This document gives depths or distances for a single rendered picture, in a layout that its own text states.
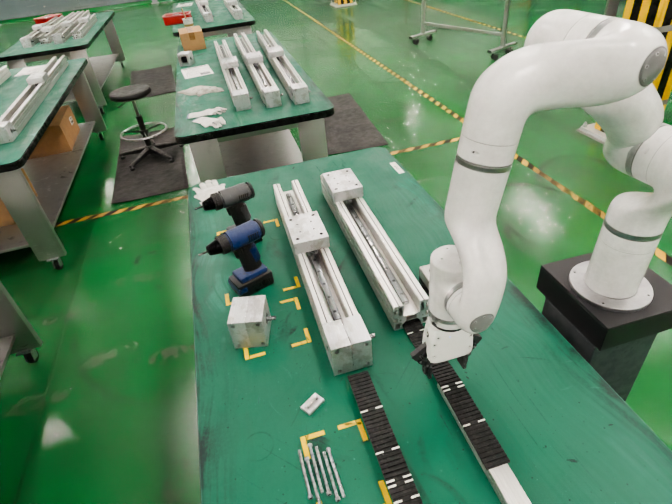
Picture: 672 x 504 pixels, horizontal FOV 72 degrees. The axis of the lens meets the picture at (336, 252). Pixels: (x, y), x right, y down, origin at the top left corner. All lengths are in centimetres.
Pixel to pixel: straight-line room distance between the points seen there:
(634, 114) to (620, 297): 52
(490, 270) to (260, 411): 63
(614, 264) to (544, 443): 45
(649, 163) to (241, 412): 102
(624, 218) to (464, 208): 49
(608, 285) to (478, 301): 54
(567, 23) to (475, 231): 34
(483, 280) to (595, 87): 33
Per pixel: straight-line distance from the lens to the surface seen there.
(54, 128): 465
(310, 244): 139
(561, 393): 119
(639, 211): 117
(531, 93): 75
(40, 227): 328
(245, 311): 123
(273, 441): 109
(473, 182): 77
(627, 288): 131
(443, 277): 87
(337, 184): 166
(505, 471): 102
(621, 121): 96
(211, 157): 285
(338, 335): 112
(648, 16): 411
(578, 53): 77
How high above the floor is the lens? 169
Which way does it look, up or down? 37 degrees down
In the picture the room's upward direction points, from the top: 7 degrees counter-clockwise
